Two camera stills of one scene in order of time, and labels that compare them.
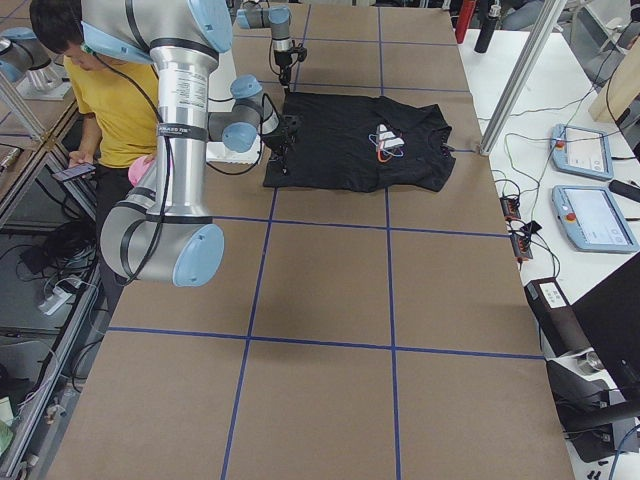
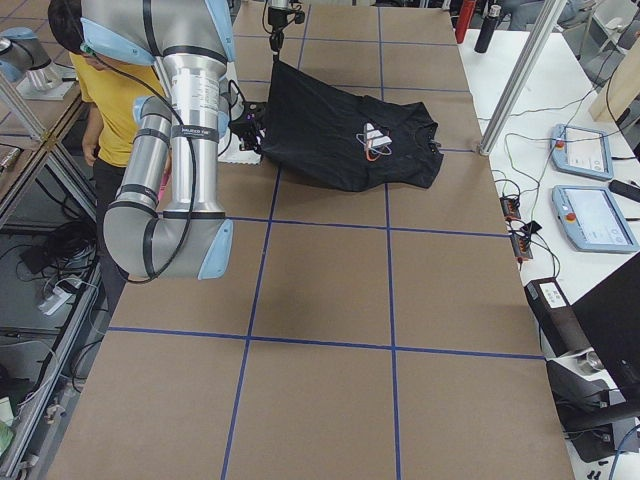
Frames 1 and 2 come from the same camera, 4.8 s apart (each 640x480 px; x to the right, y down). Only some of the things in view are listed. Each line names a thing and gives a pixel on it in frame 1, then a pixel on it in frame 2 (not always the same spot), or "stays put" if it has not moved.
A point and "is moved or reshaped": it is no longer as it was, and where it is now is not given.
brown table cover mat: (340, 334) stays put
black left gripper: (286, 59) → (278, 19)
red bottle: (465, 17) stays put
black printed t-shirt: (355, 143) is moved or reshaped
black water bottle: (488, 30) stays put
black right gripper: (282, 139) → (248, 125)
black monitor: (610, 317) stays put
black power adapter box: (559, 323) stays put
